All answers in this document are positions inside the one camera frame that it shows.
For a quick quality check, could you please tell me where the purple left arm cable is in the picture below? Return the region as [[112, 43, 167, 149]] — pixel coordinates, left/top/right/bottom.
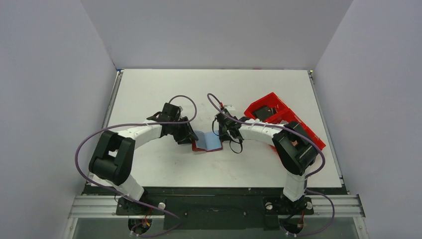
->
[[75, 95, 198, 228]]

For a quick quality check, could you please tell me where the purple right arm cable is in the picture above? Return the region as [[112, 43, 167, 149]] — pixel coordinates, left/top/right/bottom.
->
[[207, 93, 335, 238]]

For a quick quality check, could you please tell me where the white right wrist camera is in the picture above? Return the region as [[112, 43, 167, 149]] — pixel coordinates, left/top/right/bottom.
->
[[223, 105, 235, 111]]

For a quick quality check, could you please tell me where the black card in tray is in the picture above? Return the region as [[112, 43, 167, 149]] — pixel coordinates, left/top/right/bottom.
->
[[252, 106, 277, 121]]

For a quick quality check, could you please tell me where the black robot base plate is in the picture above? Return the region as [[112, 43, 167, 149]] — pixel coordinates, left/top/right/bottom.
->
[[115, 187, 314, 231]]

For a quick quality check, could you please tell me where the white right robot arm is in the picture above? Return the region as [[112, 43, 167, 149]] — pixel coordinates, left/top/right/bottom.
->
[[215, 113, 318, 202]]

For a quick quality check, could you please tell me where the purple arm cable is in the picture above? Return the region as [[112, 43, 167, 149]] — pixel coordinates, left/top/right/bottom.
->
[[75, 95, 198, 228], [207, 93, 335, 238]]

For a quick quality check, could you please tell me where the red plastic divided tray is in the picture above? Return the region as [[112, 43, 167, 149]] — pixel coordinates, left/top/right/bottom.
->
[[244, 92, 326, 150]]

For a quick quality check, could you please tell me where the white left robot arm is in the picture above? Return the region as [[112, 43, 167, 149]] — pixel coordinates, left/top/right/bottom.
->
[[89, 103, 199, 200]]

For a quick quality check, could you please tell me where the red leather card holder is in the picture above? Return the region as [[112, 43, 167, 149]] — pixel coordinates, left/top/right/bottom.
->
[[192, 130, 223, 152]]

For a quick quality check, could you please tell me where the aluminium frame rail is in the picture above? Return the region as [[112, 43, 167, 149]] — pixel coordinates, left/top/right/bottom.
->
[[68, 195, 365, 219]]

